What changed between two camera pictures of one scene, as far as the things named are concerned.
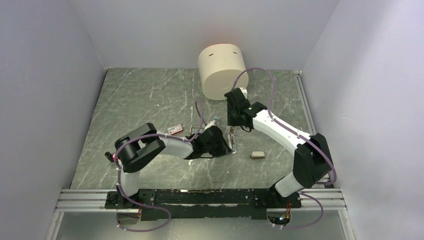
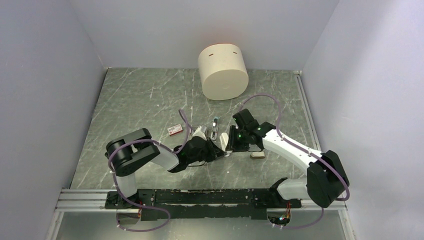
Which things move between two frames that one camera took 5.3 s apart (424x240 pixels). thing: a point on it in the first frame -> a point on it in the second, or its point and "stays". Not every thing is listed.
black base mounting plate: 187,204 stays
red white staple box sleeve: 175,129 stays
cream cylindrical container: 220,64 stays
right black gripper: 230,121 -> 232,144
